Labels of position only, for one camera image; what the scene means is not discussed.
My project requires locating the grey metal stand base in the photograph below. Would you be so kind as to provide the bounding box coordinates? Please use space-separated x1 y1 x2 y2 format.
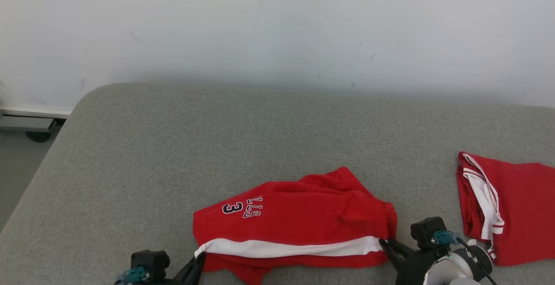
0 116 57 134

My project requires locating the teal left camera connector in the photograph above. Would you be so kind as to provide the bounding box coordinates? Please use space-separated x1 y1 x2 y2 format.
114 267 150 285

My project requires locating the teal camera connector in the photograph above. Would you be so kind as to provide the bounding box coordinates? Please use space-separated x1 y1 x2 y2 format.
114 267 150 285
432 230 465 246

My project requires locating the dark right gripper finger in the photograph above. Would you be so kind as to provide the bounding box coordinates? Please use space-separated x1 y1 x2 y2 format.
379 239 402 272
387 238 415 258

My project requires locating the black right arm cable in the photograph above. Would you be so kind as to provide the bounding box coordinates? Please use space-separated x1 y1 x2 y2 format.
457 238 499 285

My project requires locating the red shorts white side stripe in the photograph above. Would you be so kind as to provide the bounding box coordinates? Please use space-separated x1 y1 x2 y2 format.
192 167 398 285

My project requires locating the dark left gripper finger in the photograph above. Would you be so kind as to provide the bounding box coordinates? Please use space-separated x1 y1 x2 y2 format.
173 252 206 285

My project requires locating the red bulls 23 jersey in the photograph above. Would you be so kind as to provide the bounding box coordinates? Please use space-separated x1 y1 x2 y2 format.
455 151 555 267

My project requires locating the teal right camera connector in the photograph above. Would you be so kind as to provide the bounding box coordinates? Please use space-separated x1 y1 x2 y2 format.
432 230 465 246

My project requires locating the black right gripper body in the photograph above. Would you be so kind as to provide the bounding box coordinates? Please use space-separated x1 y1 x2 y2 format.
395 247 450 285

